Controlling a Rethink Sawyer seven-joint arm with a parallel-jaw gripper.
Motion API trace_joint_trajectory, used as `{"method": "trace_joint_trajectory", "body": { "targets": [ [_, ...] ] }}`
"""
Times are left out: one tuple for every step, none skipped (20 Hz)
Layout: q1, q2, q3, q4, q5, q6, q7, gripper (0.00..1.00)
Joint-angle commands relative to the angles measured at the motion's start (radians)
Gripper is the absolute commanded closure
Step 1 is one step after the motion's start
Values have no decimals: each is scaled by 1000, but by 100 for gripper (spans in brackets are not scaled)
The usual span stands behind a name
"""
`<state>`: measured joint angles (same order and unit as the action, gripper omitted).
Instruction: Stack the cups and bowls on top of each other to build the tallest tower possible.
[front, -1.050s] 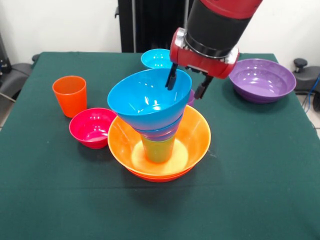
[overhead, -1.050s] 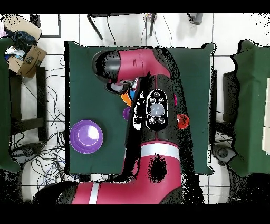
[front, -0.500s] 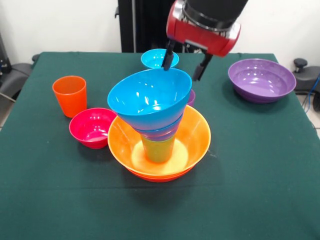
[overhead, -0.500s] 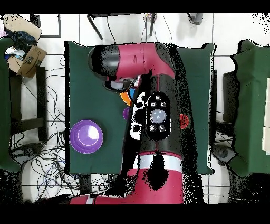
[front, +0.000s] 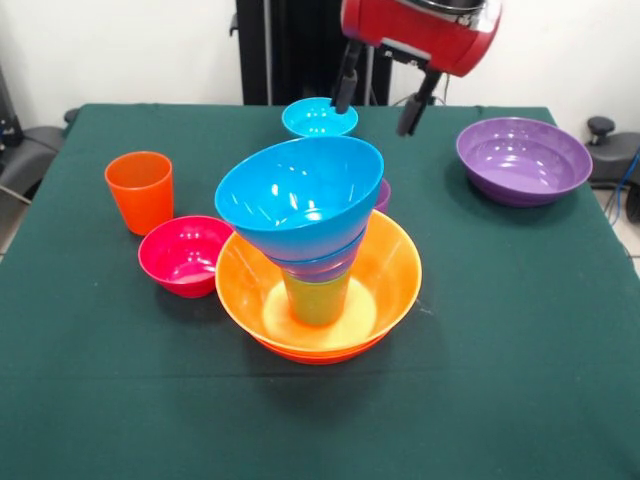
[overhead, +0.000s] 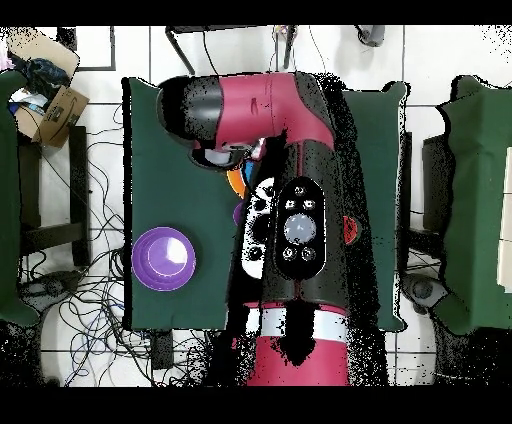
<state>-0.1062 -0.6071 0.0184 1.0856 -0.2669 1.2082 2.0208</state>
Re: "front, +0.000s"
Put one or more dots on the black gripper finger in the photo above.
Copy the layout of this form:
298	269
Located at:
414	112
346	90

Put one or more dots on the dark green table cloth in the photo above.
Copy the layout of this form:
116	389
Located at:
500	300

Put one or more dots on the large sky blue bowl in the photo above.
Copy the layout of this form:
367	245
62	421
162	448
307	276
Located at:
300	190

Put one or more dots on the black pedestal leg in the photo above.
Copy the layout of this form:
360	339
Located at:
35	145
612	155

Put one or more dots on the purple bowl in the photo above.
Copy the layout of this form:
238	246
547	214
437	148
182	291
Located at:
522	160

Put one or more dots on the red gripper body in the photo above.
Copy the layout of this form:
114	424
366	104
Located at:
410	30

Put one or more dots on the pink bowl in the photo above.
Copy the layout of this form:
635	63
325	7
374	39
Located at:
185	255

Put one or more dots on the orange cup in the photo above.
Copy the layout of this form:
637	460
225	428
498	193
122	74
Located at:
142	200

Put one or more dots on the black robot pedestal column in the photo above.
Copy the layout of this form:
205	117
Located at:
290	50

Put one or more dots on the dark blue bowl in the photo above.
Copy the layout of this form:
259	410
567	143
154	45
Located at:
320	270

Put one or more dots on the green cup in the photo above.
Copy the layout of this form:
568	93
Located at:
317	305

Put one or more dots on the purple cup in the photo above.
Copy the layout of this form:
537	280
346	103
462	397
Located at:
384	195

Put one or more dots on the yellow bowl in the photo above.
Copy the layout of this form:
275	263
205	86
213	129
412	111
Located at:
390	280

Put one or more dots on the orange bowl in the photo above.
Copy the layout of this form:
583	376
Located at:
310	357

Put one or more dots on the small light blue bowl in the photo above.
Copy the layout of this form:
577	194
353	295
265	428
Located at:
310	122

